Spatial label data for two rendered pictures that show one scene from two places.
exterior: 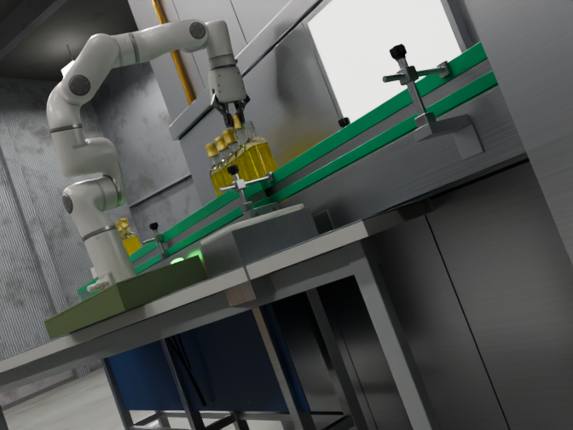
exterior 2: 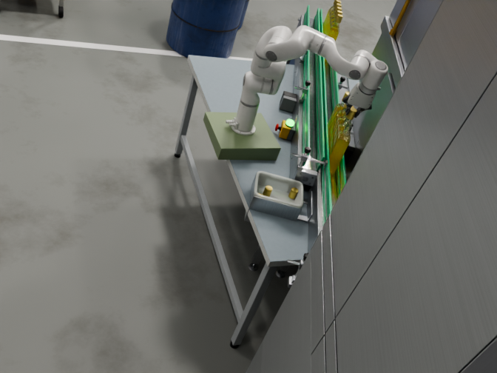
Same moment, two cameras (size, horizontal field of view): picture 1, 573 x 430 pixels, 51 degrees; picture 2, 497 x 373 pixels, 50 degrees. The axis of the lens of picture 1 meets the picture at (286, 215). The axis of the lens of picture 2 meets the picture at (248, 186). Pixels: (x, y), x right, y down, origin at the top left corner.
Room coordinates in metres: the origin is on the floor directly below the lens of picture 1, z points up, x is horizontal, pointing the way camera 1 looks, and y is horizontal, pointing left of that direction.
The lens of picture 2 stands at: (-0.28, -0.66, 2.33)
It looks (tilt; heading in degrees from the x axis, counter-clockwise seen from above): 40 degrees down; 28
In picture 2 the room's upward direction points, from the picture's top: 20 degrees clockwise
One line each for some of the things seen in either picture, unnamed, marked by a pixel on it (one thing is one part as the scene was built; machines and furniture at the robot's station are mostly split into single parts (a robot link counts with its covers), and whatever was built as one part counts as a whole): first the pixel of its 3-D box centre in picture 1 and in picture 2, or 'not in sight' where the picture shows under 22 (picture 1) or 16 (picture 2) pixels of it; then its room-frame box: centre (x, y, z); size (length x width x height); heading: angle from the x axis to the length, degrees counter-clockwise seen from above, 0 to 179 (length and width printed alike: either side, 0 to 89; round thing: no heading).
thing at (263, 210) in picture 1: (265, 218); (305, 177); (1.58, 0.06, 0.85); 0.09 x 0.04 x 0.07; 126
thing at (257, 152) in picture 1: (265, 171); (336, 150); (1.70, 0.01, 0.99); 0.06 x 0.06 x 0.21; 36
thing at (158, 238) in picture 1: (153, 243); (299, 90); (2.03, 0.46, 0.94); 0.07 x 0.04 x 0.13; 126
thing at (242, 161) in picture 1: (256, 177); (336, 143); (1.75, 0.05, 0.99); 0.06 x 0.06 x 0.21; 36
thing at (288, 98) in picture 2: not in sight; (288, 101); (2.10, 0.54, 0.79); 0.08 x 0.08 x 0.08; 36
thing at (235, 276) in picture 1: (265, 267); (347, 144); (2.19, 0.14, 0.73); 1.58 x 1.52 x 0.04; 58
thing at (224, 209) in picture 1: (136, 262); (306, 69); (2.30, 0.60, 0.93); 1.75 x 0.01 x 0.08; 36
